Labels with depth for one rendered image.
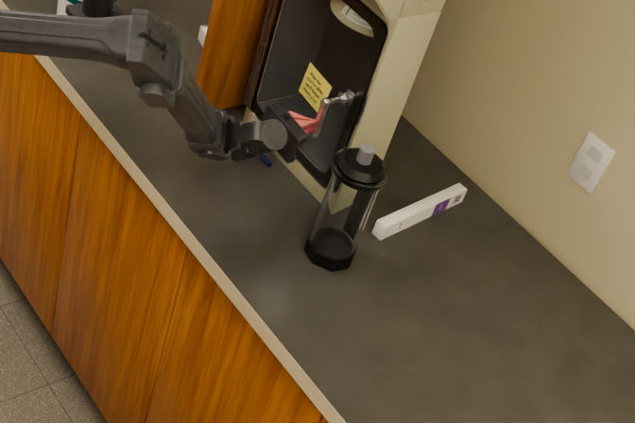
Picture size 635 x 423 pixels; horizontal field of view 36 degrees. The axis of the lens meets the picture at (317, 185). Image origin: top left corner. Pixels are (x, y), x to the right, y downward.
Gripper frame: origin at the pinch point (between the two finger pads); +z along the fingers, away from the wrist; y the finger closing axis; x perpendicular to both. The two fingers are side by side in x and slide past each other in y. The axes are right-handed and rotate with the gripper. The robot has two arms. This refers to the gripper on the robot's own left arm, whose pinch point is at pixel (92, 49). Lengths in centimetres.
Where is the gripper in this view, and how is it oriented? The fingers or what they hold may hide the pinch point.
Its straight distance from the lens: 203.9
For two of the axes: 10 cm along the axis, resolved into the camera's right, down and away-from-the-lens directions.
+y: 7.7, -2.4, 5.9
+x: -5.9, -6.2, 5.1
